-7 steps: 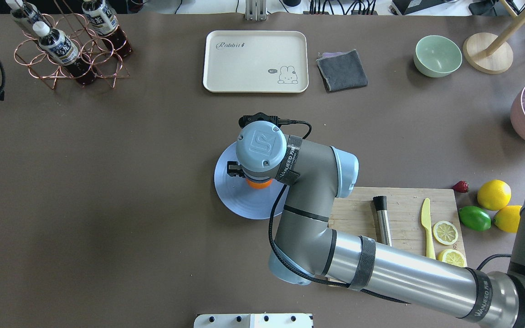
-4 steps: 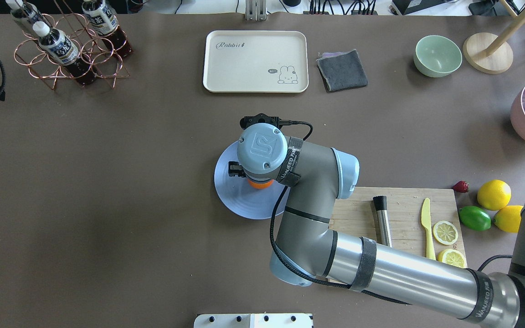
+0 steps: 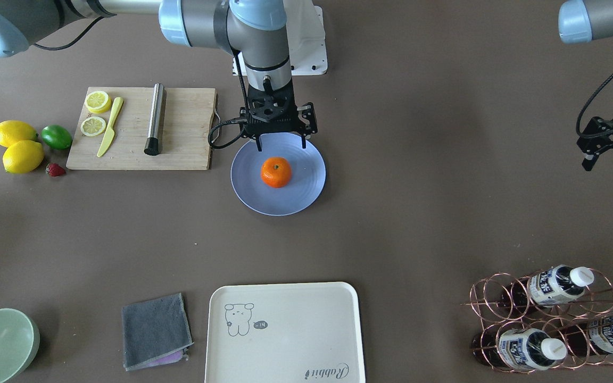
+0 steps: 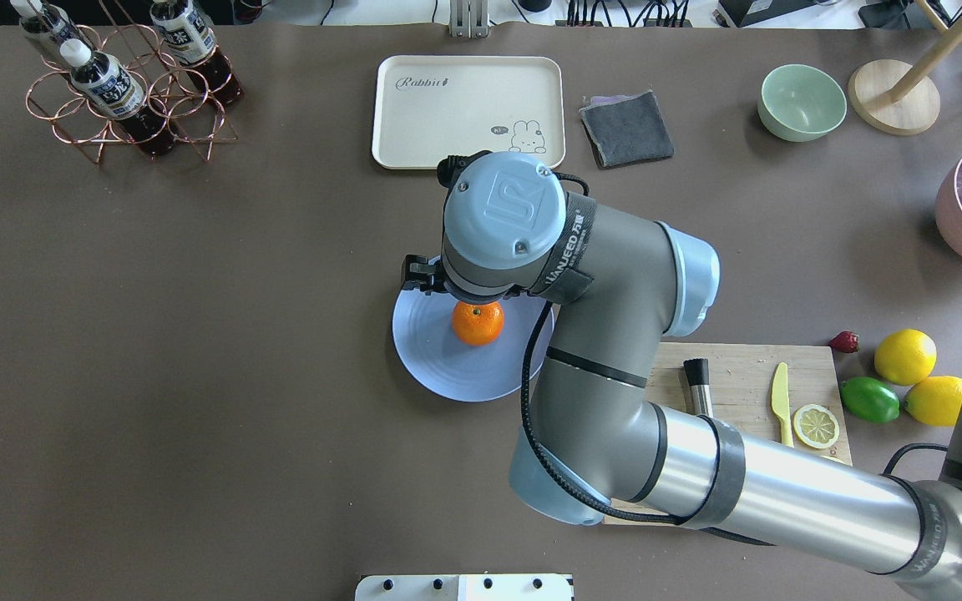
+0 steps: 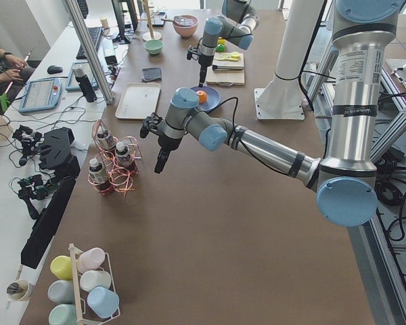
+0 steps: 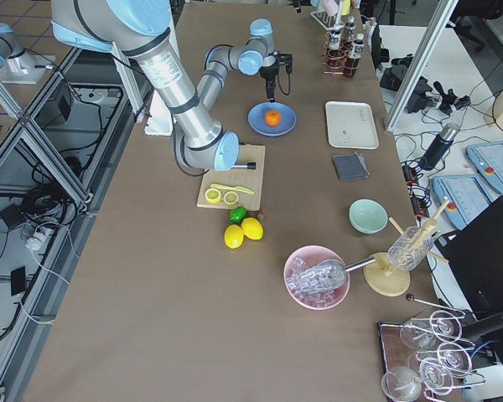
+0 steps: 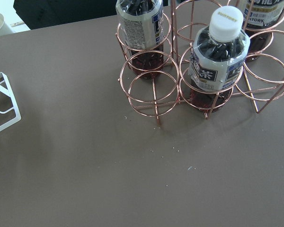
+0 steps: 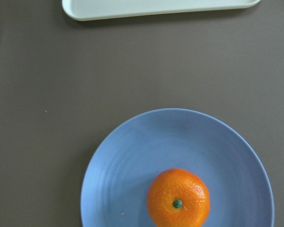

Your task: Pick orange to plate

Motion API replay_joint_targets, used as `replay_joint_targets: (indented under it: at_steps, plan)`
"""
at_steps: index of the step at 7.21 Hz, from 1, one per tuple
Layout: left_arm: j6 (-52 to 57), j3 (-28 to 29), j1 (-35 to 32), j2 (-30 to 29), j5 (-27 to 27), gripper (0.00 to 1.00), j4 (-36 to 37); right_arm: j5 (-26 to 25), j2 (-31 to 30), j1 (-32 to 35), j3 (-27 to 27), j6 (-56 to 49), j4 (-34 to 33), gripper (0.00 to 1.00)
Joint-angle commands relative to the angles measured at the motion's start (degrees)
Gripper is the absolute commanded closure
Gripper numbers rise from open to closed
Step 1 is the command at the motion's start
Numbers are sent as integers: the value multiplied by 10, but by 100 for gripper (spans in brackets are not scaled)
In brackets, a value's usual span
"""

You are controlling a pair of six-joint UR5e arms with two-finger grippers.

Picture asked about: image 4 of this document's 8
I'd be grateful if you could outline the tea bottle back right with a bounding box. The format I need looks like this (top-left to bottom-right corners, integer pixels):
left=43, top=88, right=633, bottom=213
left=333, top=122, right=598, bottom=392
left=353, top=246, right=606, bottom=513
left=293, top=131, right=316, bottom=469
left=149, top=1, right=244, bottom=107

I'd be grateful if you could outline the copper wire bottle rack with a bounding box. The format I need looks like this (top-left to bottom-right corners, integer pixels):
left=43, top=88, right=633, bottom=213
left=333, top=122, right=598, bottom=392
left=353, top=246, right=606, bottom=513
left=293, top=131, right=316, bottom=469
left=13, top=1, right=244, bottom=164

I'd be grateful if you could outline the orange mandarin fruit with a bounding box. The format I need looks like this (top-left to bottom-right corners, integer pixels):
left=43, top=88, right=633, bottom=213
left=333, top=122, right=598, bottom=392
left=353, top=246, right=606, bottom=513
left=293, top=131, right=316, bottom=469
left=450, top=301, right=505, bottom=346

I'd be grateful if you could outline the yellow plastic knife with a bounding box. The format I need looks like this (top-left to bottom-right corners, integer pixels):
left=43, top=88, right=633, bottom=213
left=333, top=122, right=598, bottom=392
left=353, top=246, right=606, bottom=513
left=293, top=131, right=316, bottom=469
left=770, top=362, right=794, bottom=447

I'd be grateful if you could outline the steel muddler black tip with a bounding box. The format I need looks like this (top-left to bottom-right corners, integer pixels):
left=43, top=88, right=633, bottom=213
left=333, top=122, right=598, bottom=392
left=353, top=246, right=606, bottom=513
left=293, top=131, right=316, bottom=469
left=683, top=357, right=715, bottom=417

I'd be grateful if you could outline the blue round plate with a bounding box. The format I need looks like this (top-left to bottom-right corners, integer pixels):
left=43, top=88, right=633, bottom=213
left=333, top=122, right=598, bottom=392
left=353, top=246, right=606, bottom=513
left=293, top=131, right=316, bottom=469
left=391, top=290, right=554, bottom=402

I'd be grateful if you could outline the green lime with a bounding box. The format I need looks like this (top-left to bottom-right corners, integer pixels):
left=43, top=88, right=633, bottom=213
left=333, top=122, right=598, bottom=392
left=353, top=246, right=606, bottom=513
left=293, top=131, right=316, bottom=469
left=839, top=376, right=901, bottom=423

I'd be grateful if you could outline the cream rabbit tray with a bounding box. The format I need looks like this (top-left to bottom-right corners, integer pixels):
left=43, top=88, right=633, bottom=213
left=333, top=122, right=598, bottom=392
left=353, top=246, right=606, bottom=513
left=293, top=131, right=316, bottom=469
left=371, top=56, right=566, bottom=170

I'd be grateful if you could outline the tea bottle front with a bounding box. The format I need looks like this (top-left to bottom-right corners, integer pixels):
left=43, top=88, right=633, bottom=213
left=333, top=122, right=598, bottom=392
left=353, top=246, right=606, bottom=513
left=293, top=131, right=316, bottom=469
left=60, top=39, right=175, bottom=156

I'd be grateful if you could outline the grey folded cloth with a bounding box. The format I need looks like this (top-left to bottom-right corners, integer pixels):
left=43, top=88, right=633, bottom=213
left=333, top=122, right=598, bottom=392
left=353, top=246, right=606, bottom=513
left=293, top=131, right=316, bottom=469
left=578, top=90, right=676, bottom=169

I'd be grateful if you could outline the upper whole lemon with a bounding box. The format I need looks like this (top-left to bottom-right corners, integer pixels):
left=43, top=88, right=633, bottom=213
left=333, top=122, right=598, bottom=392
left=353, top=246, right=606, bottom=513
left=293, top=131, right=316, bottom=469
left=873, top=330, right=938, bottom=386

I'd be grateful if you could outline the whole lemon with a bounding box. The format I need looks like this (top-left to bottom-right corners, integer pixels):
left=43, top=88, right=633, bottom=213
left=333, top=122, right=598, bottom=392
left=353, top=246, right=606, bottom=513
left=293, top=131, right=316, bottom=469
left=873, top=330, right=938, bottom=386
left=904, top=376, right=962, bottom=427

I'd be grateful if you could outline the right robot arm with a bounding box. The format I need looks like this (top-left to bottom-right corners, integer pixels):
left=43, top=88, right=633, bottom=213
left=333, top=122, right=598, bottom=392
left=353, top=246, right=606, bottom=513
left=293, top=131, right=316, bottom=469
left=402, top=151, right=962, bottom=600

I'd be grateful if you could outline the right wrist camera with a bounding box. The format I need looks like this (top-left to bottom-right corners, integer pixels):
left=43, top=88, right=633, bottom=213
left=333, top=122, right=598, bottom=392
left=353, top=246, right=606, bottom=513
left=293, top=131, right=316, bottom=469
left=436, top=149, right=492, bottom=189

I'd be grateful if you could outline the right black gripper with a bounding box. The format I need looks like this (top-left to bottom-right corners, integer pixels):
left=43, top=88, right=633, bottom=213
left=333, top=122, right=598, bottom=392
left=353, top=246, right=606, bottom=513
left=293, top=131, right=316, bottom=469
left=401, top=255, right=528, bottom=306

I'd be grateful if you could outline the tea bottle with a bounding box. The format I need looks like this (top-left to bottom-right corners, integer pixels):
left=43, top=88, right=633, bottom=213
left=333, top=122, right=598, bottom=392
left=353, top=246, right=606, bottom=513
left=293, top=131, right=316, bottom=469
left=149, top=1, right=244, bottom=107
left=10, top=0, right=93, bottom=64
left=60, top=39, right=175, bottom=156

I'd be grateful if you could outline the wooden cutting board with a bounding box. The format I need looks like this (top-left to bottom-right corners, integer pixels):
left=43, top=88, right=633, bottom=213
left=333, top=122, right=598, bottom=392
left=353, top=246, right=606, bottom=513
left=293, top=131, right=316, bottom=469
left=602, top=340, right=853, bottom=527

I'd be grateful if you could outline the upper lemon slice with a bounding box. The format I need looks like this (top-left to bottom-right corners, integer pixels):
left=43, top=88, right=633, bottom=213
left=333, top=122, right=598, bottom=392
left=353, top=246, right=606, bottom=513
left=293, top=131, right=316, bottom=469
left=792, top=404, right=841, bottom=449

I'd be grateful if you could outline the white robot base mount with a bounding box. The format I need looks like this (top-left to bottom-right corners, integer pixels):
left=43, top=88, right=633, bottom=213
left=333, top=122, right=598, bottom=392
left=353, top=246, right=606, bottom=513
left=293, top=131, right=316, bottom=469
left=354, top=572, right=575, bottom=600

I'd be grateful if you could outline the lower whole lemon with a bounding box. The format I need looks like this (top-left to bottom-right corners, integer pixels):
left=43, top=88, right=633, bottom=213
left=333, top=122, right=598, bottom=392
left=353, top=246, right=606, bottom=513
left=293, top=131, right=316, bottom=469
left=904, top=376, right=962, bottom=427

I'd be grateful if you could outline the mint green bowl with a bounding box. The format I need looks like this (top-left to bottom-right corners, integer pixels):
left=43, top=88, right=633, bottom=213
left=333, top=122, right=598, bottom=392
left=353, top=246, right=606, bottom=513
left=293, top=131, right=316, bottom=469
left=757, top=64, right=848, bottom=142

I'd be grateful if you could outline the wooden cup stand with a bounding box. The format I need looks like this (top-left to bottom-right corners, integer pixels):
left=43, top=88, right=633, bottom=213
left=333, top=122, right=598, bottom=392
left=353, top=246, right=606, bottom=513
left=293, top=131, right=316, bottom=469
left=847, top=1, right=962, bottom=136

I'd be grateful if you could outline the tea bottle back left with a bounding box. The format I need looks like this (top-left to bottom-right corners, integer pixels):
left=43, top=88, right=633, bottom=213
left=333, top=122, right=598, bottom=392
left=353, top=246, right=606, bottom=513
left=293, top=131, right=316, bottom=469
left=10, top=0, right=93, bottom=64

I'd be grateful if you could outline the small red strawberry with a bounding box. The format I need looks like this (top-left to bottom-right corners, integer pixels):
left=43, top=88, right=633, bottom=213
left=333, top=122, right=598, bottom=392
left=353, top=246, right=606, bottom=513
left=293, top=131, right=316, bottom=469
left=828, top=331, right=859, bottom=354

